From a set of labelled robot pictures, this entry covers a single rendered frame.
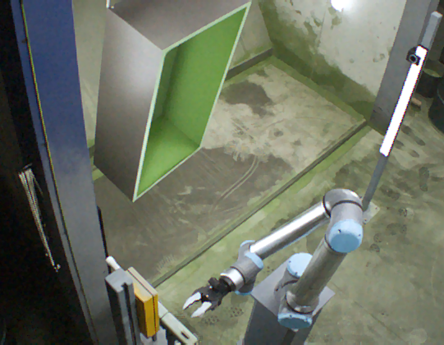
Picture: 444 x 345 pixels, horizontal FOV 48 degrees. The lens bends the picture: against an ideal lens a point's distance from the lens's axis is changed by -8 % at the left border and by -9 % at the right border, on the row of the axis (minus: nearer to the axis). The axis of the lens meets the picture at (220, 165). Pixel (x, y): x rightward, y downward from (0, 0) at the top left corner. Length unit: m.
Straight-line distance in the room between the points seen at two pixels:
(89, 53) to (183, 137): 0.96
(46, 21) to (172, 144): 2.09
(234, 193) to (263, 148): 0.50
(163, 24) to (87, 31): 1.62
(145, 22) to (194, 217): 1.66
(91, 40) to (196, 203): 1.37
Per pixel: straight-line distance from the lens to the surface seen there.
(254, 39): 4.77
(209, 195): 3.70
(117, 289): 1.43
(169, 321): 1.93
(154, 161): 3.29
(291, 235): 2.11
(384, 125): 4.47
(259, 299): 2.58
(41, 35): 1.44
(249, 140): 4.10
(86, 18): 3.88
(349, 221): 1.84
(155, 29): 2.27
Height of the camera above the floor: 2.88
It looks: 47 degrees down
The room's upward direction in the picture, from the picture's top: 6 degrees clockwise
